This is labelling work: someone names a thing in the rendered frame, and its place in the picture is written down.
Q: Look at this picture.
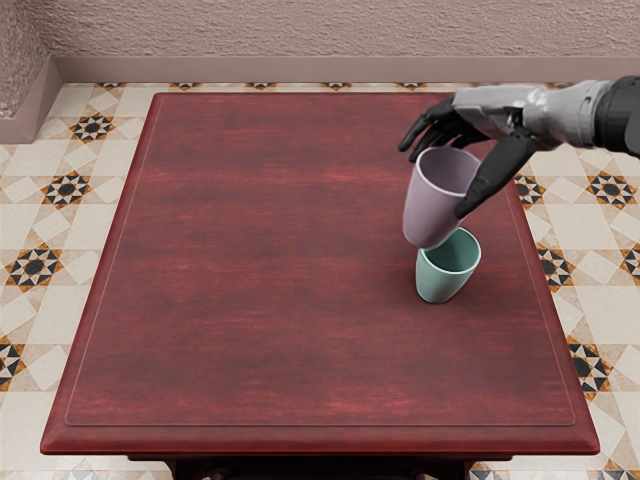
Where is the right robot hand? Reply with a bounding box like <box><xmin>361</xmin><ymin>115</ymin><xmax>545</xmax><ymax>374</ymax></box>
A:
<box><xmin>397</xmin><ymin>80</ymin><xmax>612</xmax><ymax>221</ymax></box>

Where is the lilac plastic cup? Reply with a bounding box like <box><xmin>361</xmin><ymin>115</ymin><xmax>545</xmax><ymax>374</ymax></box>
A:
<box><xmin>402</xmin><ymin>145</ymin><xmax>483</xmax><ymax>250</ymax></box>

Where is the teal plastic cup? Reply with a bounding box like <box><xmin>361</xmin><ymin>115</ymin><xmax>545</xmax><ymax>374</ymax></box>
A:
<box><xmin>415</xmin><ymin>226</ymin><xmax>482</xmax><ymax>305</ymax></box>

